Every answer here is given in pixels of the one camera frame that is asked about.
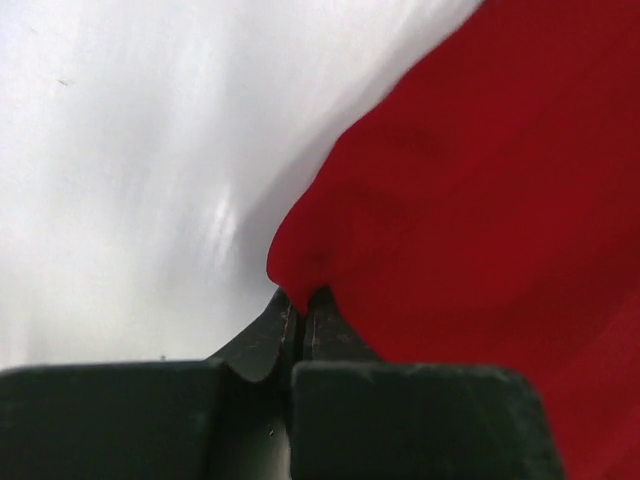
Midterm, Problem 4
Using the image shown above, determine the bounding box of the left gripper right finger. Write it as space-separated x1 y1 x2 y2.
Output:
289 289 565 480

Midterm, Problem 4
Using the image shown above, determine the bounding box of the red skirt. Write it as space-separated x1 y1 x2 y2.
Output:
267 1 639 479

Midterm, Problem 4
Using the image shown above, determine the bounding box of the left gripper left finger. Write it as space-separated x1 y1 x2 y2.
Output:
1 292 297 479

